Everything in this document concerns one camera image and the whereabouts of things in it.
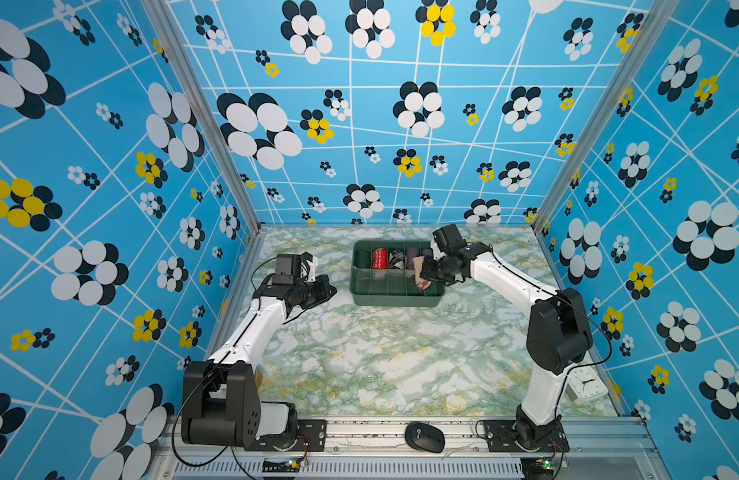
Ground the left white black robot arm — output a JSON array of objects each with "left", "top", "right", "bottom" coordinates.
[{"left": 179, "top": 252, "right": 336, "bottom": 450}]

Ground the aluminium front rail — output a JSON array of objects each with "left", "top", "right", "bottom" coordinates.
[{"left": 147, "top": 417, "right": 670, "bottom": 479}]

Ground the right green circuit board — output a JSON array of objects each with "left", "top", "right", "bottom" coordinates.
[{"left": 521, "top": 458, "right": 565, "bottom": 480}]

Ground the green plastic organizer tray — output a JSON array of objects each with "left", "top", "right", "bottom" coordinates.
[{"left": 349, "top": 239, "right": 445, "bottom": 308}]

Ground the red rolled sock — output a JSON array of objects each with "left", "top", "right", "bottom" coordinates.
[{"left": 371, "top": 247, "right": 389, "bottom": 270}]

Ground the white alarm clock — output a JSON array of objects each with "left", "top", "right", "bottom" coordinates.
[{"left": 567, "top": 366, "right": 609, "bottom": 404}]

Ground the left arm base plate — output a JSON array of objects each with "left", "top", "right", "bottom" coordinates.
[{"left": 245, "top": 419, "right": 328, "bottom": 453}]

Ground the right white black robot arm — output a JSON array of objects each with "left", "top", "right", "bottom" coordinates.
[{"left": 421, "top": 224, "right": 593, "bottom": 450}]

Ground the beige purple striped sock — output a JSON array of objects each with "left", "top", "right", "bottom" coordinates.
[{"left": 415, "top": 265, "right": 431, "bottom": 291}]

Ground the green circuit board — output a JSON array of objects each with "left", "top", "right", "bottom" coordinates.
[
  {"left": 521, "top": 458, "right": 565, "bottom": 480},
  {"left": 262, "top": 459, "right": 300, "bottom": 473}
]

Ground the dark green rolled sock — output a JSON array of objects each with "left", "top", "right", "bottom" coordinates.
[{"left": 354, "top": 250, "right": 373, "bottom": 269}]

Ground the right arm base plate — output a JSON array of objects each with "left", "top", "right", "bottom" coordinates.
[{"left": 475, "top": 419, "right": 571, "bottom": 454}]

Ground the black white argyle rolled sock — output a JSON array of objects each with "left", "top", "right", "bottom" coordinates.
[{"left": 387, "top": 247, "right": 407, "bottom": 270}]

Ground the left green circuit board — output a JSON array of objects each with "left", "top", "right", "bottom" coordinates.
[{"left": 262, "top": 459, "right": 300, "bottom": 473}]

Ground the black computer mouse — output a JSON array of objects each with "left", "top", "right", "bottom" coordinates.
[{"left": 405, "top": 421, "right": 445, "bottom": 454}]

